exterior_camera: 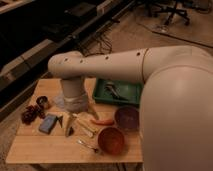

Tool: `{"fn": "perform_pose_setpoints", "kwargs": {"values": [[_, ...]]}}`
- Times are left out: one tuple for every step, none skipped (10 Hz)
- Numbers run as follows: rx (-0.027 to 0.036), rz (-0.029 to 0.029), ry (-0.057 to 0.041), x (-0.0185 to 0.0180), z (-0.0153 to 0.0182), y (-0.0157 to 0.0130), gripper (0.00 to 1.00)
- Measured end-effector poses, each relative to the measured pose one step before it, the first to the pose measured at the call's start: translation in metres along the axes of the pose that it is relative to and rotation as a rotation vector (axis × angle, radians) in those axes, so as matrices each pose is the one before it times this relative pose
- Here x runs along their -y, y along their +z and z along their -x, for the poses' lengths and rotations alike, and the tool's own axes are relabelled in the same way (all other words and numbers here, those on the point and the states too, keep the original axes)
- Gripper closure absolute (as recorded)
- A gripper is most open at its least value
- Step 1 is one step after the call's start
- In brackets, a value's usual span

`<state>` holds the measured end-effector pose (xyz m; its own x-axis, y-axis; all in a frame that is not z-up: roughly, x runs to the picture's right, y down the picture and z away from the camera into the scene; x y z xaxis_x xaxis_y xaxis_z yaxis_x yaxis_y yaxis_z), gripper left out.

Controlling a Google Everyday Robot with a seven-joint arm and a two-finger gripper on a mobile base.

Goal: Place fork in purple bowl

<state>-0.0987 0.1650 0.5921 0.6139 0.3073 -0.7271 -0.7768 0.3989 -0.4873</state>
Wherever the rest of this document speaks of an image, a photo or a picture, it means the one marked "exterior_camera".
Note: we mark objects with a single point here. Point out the blue sponge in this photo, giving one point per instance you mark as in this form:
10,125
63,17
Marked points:
48,124

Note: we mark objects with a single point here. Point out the dark red grapes bunch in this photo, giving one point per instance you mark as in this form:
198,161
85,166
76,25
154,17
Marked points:
31,113

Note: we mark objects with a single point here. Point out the grey utensil in tray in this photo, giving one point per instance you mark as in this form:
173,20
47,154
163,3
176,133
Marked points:
109,86

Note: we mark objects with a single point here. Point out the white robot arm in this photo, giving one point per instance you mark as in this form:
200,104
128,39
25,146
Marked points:
176,106

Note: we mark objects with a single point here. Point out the black rectangular block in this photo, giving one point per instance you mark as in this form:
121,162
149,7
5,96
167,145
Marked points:
60,120

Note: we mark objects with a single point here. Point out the wooden table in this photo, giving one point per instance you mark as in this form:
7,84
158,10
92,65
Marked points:
33,147

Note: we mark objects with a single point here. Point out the light blue plate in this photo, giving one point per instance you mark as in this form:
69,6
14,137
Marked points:
59,101

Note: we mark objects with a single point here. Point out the orange bowl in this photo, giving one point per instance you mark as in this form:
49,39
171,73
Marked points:
111,140

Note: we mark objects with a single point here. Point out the small metal cup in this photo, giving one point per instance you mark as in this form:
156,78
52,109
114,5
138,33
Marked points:
43,102

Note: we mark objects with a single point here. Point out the silver fork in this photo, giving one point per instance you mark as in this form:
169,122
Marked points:
96,150

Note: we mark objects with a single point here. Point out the cream wooden sticks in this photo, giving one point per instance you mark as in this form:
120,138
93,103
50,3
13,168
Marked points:
91,131

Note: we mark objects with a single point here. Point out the office chair base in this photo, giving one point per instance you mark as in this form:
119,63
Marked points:
171,10

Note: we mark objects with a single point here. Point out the green plastic tray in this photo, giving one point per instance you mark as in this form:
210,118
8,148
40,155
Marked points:
131,92

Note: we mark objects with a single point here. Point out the dark shelf unit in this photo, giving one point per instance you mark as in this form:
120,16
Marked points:
32,33

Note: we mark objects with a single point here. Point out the orange carrot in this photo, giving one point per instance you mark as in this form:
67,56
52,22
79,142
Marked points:
103,122

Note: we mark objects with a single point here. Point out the purple bowl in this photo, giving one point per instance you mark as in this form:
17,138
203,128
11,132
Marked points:
127,118

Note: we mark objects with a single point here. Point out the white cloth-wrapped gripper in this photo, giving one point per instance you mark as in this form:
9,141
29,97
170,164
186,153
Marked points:
75,100

